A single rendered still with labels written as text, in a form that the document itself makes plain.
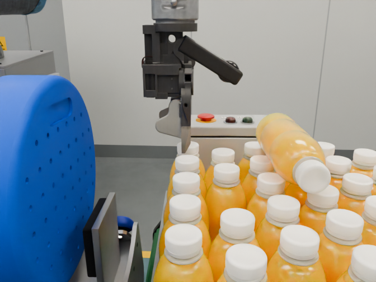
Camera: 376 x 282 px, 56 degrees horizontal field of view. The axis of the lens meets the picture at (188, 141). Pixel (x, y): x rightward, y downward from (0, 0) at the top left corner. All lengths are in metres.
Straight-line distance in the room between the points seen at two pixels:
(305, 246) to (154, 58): 0.36
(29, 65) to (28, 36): 1.17
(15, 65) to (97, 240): 0.60
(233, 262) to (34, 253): 0.21
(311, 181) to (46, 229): 0.32
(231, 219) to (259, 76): 2.89
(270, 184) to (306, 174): 0.07
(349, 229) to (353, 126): 3.17
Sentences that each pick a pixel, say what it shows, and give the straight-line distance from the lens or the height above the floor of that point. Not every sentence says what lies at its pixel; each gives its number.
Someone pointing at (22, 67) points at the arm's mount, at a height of 1.19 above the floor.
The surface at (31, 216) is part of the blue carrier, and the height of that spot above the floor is 1.10.
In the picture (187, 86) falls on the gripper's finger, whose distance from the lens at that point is 0.56.
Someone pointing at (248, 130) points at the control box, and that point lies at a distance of 0.71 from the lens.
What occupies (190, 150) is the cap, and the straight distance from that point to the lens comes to 0.61.
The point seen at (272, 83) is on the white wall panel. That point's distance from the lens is 3.29.
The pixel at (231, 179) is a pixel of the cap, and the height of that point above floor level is 1.08.
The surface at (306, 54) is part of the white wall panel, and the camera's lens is 3.32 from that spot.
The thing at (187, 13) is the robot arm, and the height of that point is 1.31.
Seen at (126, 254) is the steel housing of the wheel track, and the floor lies 0.93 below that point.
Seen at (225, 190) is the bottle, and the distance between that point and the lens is 0.53.
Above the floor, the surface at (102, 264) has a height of 1.00.
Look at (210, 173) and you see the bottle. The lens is 0.60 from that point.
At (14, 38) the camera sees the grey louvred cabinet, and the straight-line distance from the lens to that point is 2.21.
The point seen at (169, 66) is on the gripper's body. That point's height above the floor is 1.23.
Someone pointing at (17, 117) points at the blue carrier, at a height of 1.20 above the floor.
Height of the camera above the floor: 1.30
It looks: 19 degrees down
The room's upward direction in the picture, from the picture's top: straight up
